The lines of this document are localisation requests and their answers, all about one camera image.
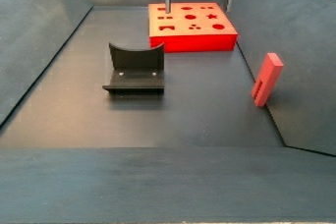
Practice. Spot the red double-square peg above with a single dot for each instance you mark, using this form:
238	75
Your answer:
266	81

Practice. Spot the red shape-sorting board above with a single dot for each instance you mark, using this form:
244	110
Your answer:
195	27

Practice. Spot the black curved holder stand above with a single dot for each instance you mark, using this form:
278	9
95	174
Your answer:
138	69

